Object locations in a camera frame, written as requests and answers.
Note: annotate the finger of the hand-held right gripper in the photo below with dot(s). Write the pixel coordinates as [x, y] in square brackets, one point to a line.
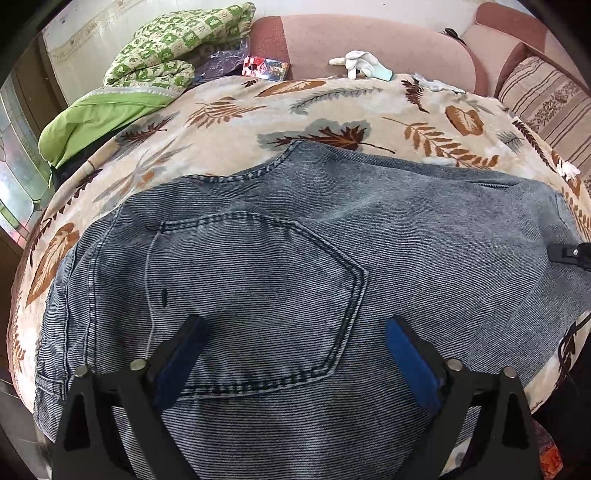
[572, 254]

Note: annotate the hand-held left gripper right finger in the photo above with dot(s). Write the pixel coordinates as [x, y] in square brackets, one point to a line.
[413, 369]

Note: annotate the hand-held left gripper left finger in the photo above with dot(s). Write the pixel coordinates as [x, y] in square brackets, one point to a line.
[178, 364]

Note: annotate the blue denim pants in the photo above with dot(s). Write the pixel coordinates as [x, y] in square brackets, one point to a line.
[277, 221]

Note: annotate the small white cloth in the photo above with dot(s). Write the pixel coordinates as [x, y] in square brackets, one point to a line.
[569, 168]

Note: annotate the striped cushion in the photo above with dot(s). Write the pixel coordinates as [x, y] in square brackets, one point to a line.
[549, 97]

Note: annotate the grey white glove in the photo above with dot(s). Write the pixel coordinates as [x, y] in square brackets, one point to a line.
[438, 84]

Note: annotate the dark cloth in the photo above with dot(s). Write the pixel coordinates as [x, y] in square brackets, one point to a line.
[69, 166]

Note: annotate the small black object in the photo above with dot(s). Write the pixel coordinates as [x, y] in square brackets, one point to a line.
[453, 34]

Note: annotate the wooden glazed door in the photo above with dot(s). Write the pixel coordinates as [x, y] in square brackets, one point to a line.
[18, 152]

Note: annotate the leaf print blanket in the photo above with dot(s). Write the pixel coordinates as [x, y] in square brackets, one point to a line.
[323, 106]

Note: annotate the white glove with teal cuff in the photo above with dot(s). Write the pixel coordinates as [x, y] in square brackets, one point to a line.
[364, 62]

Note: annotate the purple plastic bag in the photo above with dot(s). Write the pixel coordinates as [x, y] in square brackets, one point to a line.
[221, 62]

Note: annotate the red and blue small box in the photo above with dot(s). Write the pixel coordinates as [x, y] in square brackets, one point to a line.
[265, 68]

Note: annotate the green patterned quilt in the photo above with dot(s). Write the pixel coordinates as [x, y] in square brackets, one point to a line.
[157, 50]

